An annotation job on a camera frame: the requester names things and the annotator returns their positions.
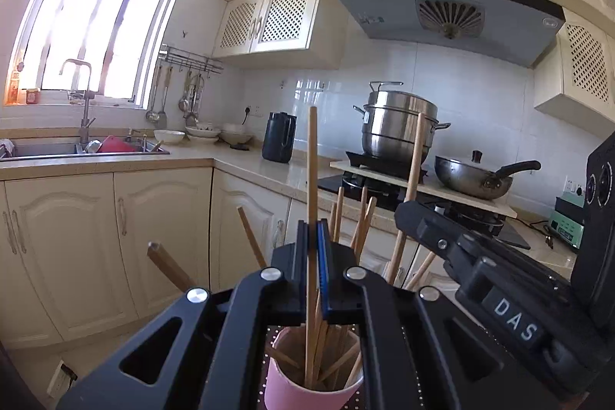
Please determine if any white low wall socket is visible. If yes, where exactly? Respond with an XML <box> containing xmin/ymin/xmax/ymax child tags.
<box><xmin>48</xmin><ymin>359</ymin><xmax>78</xmax><ymax>398</ymax></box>

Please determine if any kitchen window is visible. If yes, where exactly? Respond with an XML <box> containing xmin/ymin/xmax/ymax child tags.
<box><xmin>0</xmin><ymin>0</ymin><xmax>205</xmax><ymax>108</ymax></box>

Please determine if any large cream lattice cabinet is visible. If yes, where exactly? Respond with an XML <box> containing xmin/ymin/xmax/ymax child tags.
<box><xmin>533</xmin><ymin>7</ymin><xmax>615</xmax><ymax>132</ymax></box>

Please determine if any steel faucet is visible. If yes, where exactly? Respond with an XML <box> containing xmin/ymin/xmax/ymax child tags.
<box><xmin>59</xmin><ymin>58</ymin><xmax>97</xmax><ymax>151</ymax></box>

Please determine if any steel slotted spoon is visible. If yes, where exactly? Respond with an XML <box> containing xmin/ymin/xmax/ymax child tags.
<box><xmin>179</xmin><ymin>73</ymin><xmax>192</xmax><ymax>113</ymax></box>

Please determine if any brown polka dot tablecloth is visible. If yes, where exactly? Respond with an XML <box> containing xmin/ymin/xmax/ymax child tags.
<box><xmin>258</xmin><ymin>326</ymin><xmax>380</xmax><ymax>410</ymax></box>

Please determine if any beige kitchen countertop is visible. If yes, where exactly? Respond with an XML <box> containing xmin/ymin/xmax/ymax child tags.
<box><xmin>0</xmin><ymin>146</ymin><xmax>577</xmax><ymax>281</ymax></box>

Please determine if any steel utensil rail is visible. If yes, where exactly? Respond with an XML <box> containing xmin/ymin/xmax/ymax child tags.
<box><xmin>158</xmin><ymin>45</ymin><xmax>224</xmax><ymax>77</ymax></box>

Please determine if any red bowl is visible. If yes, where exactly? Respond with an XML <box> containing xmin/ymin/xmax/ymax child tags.
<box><xmin>98</xmin><ymin>135</ymin><xmax>136</xmax><ymax>154</ymax></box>

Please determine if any black power cord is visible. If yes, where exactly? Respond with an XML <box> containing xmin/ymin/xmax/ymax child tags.
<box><xmin>529</xmin><ymin>220</ymin><xmax>555</xmax><ymax>250</ymax></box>

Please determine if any steel spatula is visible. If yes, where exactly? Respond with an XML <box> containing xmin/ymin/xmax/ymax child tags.
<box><xmin>158</xmin><ymin>66</ymin><xmax>170</xmax><ymax>128</ymax></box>

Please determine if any steel kitchen sink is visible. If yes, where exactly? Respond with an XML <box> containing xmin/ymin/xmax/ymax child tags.
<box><xmin>0</xmin><ymin>140</ymin><xmax>170</xmax><ymax>161</ymax></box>

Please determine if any grey range hood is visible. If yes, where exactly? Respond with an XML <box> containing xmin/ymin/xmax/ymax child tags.
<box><xmin>328</xmin><ymin>0</ymin><xmax>565</xmax><ymax>69</ymax></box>

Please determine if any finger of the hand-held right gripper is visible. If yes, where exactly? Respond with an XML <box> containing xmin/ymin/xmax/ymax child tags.
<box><xmin>394</xmin><ymin>200</ymin><xmax>481</xmax><ymax>295</ymax></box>

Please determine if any small cream lattice cabinet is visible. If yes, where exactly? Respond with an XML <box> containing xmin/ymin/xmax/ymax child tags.
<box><xmin>211</xmin><ymin>0</ymin><xmax>349</xmax><ymax>71</ymax></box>

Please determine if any single wooden chopstick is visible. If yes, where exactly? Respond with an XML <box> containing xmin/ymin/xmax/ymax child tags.
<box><xmin>304</xmin><ymin>106</ymin><xmax>319</xmax><ymax>389</ymax></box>
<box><xmin>384</xmin><ymin>112</ymin><xmax>428</xmax><ymax>283</ymax></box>

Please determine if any light wooden board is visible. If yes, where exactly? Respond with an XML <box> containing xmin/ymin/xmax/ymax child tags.
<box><xmin>329</xmin><ymin>160</ymin><xmax>519</xmax><ymax>219</ymax></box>

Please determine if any white plate with food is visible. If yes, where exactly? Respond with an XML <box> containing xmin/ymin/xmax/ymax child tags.
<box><xmin>185</xmin><ymin>125</ymin><xmax>222</xmax><ymax>139</ymax></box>

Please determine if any stack of white bowls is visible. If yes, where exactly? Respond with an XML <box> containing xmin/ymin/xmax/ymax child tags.
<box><xmin>221</xmin><ymin>123</ymin><xmax>254</xmax><ymax>146</ymax></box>

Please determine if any green electric cooker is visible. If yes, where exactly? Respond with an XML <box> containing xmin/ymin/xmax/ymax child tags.
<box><xmin>548</xmin><ymin>191</ymin><xmax>587</xmax><ymax>250</ymax></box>

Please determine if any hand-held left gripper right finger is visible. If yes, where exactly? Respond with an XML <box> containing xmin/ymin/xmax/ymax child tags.
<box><xmin>316</xmin><ymin>220</ymin><xmax>563</xmax><ymax>410</ymax></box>

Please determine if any black kettle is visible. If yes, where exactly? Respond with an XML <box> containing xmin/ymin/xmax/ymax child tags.
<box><xmin>262</xmin><ymin>111</ymin><xmax>298</xmax><ymax>164</ymax></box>

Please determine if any steel wok with black handle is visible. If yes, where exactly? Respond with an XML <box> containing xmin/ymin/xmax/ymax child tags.
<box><xmin>435</xmin><ymin>149</ymin><xmax>542</xmax><ymax>201</ymax></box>

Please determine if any bunch of wooden chopsticks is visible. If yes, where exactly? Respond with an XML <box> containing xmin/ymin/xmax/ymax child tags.
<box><xmin>146</xmin><ymin>186</ymin><xmax>438</xmax><ymax>392</ymax></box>

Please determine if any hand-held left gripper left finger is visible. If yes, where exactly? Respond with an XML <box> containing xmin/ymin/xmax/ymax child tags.
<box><xmin>55</xmin><ymin>220</ymin><xmax>311</xmax><ymax>410</ymax></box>

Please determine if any pink cup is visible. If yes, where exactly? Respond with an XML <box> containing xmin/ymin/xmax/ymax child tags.
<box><xmin>264</xmin><ymin>326</ymin><xmax>364</xmax><ymax>410</ymax></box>

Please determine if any orange bottle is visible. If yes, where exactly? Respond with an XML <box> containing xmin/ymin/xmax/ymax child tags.
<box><xmin>6</xmin><ymin>71</ymin><xmax>21</xmax><ymax>106</ymax></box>

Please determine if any steel ladle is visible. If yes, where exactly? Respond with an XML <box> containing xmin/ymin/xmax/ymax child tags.
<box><xmin>145</xmin><ymin>65</ymin><xmax>161</xmax><ymax>123</ymax></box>

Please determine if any black induction cooker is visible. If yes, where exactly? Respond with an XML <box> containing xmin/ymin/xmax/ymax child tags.
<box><xmin>345</xmin><ymin>151</ymin><xmax>428</xmax><ymax>180</ymax></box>

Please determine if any steel steamer pot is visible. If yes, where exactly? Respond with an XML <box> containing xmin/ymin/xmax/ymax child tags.
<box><xmin>353</xmin><ymin>81</ymin><xmax>451</xmax><ymax>166</ymax></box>

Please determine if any black gas stove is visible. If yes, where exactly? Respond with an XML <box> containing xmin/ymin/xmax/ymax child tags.
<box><xmin>317</xmin><ymin>174</ymin><xmax>532</xmax><ymax>250</ymax></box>

